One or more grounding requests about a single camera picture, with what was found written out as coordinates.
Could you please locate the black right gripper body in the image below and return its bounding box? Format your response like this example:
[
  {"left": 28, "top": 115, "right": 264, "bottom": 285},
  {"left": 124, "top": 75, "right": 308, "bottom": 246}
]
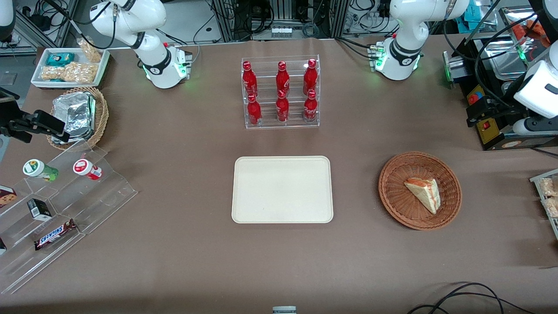
[{"left": 0, "top": 111, "right": 42, "bottom": 131}]

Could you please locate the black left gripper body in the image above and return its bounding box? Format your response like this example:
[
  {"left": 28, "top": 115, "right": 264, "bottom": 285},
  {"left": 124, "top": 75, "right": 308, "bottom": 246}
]
[{"left": 493, "top": 102, "right": 530, "bottom": 120}]

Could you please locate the triangular sandwich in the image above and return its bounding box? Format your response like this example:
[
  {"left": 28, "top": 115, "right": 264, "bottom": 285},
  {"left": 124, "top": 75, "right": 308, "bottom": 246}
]
[{"left": 404, "top": 177, "right": 442, "bottom": 215}]

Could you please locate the white rectangular snack tray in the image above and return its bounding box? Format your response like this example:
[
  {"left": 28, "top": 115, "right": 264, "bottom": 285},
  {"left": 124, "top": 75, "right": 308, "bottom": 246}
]
[{"left": 31, "top": 47, "right": 111, "bottom": 90}]

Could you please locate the light tan wicker basket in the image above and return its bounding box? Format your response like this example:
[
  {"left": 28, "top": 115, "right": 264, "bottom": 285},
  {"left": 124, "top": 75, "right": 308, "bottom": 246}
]
[{"left": 46, "top": 86, "right": 109, "bottom": 151}]

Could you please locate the shiny metal tray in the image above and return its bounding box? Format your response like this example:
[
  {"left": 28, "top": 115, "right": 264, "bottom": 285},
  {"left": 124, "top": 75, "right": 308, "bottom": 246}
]
[{"left": 482, "top": 38, "right": 539, "bottom": 81}]

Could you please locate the white tray with cereal bars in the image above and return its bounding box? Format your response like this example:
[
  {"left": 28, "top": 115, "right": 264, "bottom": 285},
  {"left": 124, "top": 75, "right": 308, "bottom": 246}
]
[{"left": 530, "top": 169, "right": 558, "bottom": 240}]

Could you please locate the brown round wicker basket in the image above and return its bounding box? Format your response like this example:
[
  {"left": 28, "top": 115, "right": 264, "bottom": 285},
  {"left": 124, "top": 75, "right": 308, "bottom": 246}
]
[{"left": 378, "top": 151, "right": 463, "bottom": 231}]

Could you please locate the cream rectangular serving tray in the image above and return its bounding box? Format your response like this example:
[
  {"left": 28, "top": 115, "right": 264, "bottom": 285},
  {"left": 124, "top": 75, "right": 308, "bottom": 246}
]
[{"left": 231, "top": 156, "right": 334, "bottom": 224}]

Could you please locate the aluminium foil container stack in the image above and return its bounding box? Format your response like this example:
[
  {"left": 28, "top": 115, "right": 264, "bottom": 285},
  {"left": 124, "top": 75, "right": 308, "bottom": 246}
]
[{"left": 51, "top": 92, "right": 96, "bottom": 144}]

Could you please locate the black equipment base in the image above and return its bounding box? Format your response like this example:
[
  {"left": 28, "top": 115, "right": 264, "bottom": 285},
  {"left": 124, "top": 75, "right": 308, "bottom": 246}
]
[{"left": 480, "top": 131, "right": 558, "bottom": 152}]

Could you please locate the green yogurt bottle white lid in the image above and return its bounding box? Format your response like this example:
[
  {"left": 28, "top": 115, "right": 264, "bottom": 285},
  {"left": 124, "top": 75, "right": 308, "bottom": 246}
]
[{"left": 23, "top": 159, "right": 59, "bottom": 182}]

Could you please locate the yellow emergency stop button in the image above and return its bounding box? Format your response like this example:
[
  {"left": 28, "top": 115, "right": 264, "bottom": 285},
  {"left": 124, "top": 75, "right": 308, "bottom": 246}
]
[{"left": 466, "top": 85, "right": 485, "bottom": 105}]

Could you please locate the red yogurt bottle white lid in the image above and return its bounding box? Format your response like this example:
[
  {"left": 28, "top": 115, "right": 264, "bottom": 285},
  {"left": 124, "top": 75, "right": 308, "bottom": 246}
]
[{"left": 73, "top": 159, "right": 103, "bottom": 181}]

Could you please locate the brown cookie box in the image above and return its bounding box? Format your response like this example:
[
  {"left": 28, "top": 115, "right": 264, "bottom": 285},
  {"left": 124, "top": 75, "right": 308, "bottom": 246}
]
[{"left": 0, "top": 185, "right": 18, "bottom": 209}]

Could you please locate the clear bag of nuts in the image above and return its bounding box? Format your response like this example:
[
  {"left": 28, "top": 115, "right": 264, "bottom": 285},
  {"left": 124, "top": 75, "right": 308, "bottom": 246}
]
[
  {"left": 76, "top": 37, "right": 103, "bottom": 64},
  {"left": 40, "top": 61, "right": 97, "bottom": 84}
]

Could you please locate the silver device with green light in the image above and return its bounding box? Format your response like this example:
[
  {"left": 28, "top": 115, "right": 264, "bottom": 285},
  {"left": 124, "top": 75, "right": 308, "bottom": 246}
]
[{"left": 442, "top": 50, "right": 469, "bottom": 89}]

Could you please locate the clear acrylic stepped display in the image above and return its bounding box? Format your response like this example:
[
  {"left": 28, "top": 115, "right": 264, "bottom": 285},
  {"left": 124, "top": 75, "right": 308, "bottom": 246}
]
[{"left": 0, "top": 139, "right": 139, "bottom": 295}]

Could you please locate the teal snack packet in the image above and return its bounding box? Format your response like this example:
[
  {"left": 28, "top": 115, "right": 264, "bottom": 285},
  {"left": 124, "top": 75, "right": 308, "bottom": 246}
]
[{"left": 46, "top": 52, "right": 75, "bottom": 67}]

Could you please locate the small black carton box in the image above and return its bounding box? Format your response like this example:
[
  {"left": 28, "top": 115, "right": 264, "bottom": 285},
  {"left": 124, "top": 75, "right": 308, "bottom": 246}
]
[{"left": 27, "top": 198, "right": 52, "bottom": 221}]

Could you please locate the orange snack packet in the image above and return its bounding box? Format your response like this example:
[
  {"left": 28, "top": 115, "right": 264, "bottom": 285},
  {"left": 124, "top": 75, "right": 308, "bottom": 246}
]
[{"left": 510, "top": 20, "right": 545, "bottom": 44}]

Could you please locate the Snickers chocolate bar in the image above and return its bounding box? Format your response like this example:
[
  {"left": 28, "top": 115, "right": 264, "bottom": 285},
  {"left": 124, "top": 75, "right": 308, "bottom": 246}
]
[{"left": 34, "top": 218, "right": 78, "bottom": 251}]

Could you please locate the brown table covering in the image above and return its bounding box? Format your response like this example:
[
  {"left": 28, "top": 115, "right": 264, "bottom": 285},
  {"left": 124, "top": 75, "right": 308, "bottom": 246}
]
[{"left": 0, "top": 37, "right": 558, "bottom": 314}]

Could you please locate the red cola bottle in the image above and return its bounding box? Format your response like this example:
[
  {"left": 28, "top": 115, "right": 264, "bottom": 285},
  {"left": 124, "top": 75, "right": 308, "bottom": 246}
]
[
  {"left": 247, "top": 94, "right": 262, "bottom": 127},
  {"left": 276, "top": 89, "right": 290, "bottom": 123},
  {"left": 303, "top": 89, "right": 318, "bottom": 123},
  {"left": 276, "top": 61, "right": 290, "bottom": 93},
  {"left": 303, "top": 59, "right": 318, "bottom": 94},
  {"left": 242, "top": 61, "right": 259, "bottom": 97}
]

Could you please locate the clear acrylic bottle rack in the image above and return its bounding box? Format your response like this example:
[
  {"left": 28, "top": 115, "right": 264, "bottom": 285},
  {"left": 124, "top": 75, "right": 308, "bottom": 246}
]
[{"left": 241, "top": 55, "right": 321, "bottom": 130}]

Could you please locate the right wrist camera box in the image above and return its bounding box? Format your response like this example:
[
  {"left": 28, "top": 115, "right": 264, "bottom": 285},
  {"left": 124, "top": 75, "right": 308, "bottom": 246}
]
[{"left": 33, "top": 111, "right": 66, "bottom": 134}]

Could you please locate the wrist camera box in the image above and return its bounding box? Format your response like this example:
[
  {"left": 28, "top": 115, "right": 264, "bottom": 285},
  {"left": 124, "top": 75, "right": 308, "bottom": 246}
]
[
  {"left": 466, "top": 106, "right": 493, "bottom": 128},
  {"left": 33, "top": 111, "right": 66, "bottom": 134}
]

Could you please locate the yellow box with red switch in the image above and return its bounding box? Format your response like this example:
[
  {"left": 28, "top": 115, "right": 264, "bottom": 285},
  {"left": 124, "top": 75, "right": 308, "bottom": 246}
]
[{"left": 476, "top": 119, "right": 500, "bottom": 147}]

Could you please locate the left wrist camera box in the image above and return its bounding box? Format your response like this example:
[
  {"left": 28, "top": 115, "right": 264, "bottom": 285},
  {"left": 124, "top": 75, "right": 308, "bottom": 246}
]
[{"left": 466, "top": 106, "right": 493, "bottom": 128}]

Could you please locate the black floor cable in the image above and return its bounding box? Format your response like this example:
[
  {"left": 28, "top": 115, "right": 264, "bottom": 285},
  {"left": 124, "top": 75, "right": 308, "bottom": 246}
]
[{"left": 408, "top": 283, "right": 539, "bottom": 314}]

